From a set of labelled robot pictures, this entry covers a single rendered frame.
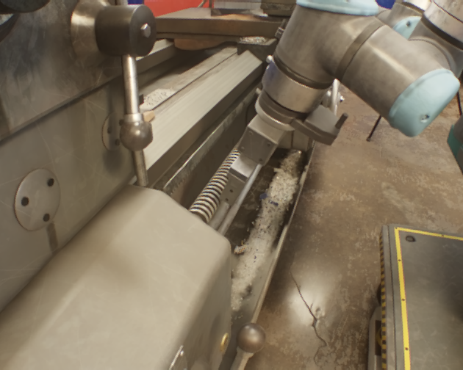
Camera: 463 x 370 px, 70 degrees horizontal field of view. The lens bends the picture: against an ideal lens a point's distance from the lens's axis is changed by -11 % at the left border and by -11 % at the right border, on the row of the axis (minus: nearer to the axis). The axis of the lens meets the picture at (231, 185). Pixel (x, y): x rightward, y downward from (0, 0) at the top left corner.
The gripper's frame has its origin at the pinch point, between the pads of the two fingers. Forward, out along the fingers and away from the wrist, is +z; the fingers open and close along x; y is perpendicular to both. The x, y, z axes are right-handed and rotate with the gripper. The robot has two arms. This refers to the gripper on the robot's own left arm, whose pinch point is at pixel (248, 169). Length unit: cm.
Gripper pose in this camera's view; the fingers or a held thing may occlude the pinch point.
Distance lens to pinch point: 63.9
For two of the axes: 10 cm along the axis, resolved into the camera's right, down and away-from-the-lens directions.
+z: -3.2, 6.1, 7.2
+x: -4.3, 5.9, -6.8
